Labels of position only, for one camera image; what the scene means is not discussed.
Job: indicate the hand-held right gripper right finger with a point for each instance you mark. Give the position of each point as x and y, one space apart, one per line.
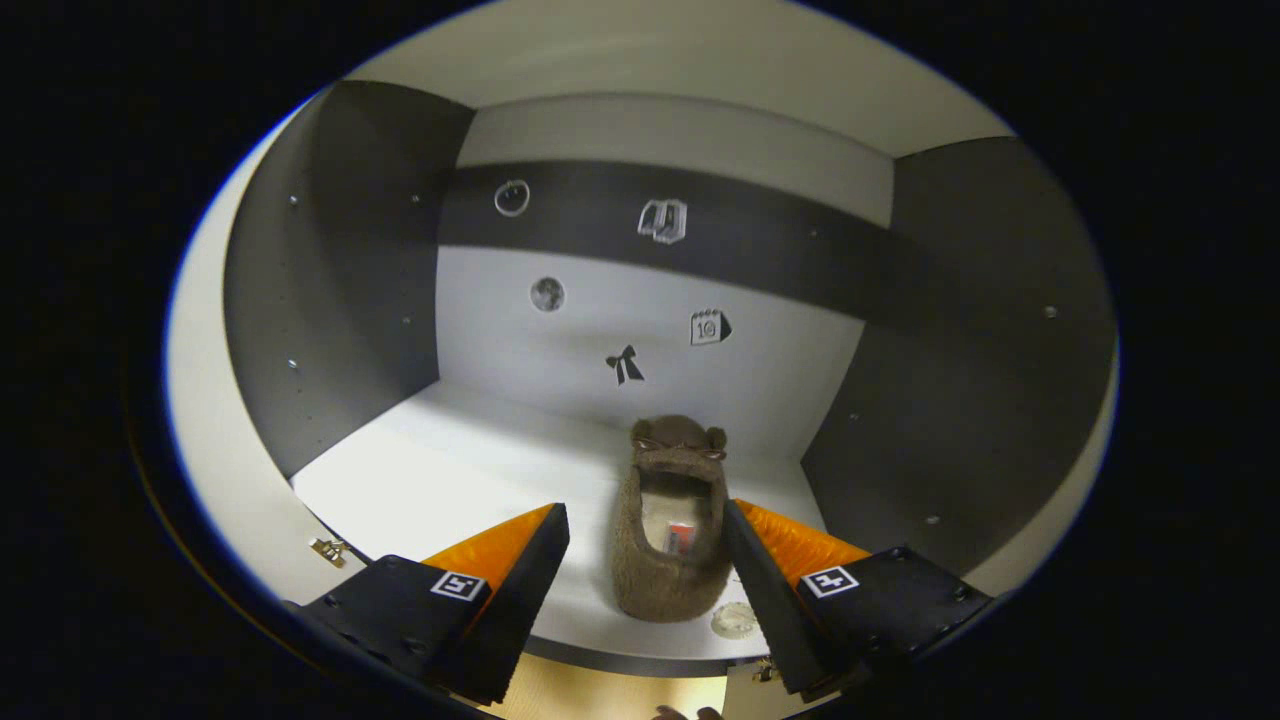
770 605

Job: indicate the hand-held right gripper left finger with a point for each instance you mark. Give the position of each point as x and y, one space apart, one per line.
515 610

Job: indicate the white grey shoe cabinet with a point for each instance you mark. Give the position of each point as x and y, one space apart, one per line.
500 460

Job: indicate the white shoe cabinet door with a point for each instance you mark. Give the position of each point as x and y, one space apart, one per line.
215 430
1060 500

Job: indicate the metal door hinge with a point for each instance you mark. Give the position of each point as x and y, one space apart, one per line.
328 551
766 671

